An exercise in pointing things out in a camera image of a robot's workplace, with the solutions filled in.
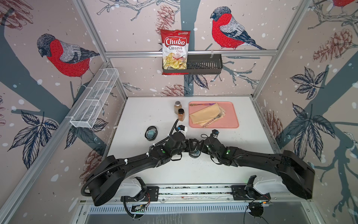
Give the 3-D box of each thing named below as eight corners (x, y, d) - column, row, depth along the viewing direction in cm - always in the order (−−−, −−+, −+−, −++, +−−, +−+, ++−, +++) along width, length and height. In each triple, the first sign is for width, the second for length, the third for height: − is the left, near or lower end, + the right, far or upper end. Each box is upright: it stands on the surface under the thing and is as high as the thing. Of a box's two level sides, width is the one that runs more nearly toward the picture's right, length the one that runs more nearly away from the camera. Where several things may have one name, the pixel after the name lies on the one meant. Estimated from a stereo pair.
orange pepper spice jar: (178, 121, 106) (178, 114, 99) (178, 115, 110) (178, 108, 103) (184, 121, 106) (184, 114, 99) (184, 115, 110) (184, 108, 103)
